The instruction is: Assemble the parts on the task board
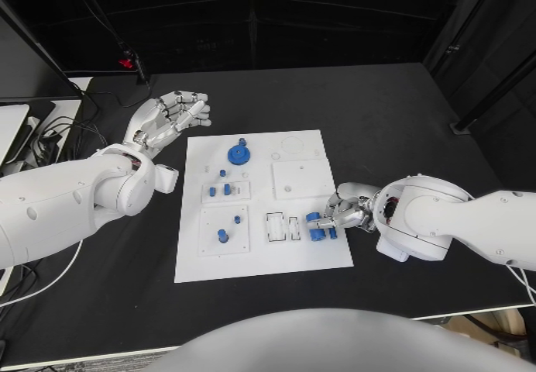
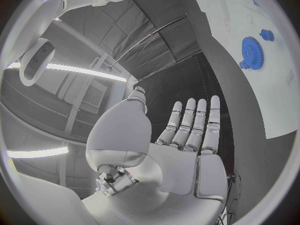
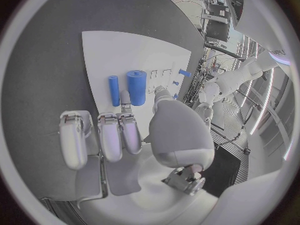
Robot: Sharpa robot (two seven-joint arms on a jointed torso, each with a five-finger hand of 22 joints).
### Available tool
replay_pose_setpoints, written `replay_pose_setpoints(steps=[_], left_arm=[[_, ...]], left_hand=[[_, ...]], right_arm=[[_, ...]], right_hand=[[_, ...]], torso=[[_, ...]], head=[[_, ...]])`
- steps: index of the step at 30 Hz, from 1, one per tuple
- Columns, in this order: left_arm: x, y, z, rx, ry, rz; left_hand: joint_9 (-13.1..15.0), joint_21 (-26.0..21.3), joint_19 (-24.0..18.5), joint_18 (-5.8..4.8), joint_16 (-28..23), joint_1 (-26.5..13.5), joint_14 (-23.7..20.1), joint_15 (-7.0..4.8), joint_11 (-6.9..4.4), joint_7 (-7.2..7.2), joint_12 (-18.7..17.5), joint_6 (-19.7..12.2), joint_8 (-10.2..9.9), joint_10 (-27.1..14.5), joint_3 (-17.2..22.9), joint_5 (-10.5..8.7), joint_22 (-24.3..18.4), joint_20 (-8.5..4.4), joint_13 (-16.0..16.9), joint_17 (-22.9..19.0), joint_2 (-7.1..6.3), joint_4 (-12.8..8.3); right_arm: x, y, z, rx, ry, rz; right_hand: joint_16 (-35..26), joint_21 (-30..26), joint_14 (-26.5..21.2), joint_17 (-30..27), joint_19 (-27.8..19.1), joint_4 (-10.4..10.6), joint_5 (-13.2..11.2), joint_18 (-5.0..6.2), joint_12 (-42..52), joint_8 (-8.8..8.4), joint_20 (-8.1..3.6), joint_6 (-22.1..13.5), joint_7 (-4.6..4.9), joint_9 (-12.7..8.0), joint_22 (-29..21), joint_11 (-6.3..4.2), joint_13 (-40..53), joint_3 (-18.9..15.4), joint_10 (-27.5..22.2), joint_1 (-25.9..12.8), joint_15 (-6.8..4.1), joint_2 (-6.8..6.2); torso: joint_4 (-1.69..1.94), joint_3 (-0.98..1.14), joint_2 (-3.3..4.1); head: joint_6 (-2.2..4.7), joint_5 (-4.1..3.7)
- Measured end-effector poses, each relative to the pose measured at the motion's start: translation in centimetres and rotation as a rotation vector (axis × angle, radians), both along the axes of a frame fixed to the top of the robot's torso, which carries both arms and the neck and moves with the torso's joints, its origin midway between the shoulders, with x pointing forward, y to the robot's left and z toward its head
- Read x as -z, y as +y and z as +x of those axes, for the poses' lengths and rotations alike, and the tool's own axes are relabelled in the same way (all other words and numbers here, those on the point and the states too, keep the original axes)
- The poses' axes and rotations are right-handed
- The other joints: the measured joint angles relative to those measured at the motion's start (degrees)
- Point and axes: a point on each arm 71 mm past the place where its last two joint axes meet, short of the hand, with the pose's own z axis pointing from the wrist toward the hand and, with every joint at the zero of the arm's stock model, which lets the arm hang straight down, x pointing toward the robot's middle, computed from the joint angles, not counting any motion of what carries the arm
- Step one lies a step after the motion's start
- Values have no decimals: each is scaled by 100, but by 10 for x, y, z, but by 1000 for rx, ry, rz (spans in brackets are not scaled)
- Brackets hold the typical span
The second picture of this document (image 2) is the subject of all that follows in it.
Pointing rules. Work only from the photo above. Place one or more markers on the blue gear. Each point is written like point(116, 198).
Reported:
point(254, 46)

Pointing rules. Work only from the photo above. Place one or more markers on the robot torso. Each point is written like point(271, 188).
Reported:
point(30, 22)

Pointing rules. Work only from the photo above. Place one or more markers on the white task board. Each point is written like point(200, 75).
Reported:
point(257, 97)

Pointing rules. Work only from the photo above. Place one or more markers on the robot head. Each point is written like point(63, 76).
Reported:
point(37, 60)

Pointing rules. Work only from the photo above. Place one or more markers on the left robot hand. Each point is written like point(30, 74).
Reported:
point(178, 172)

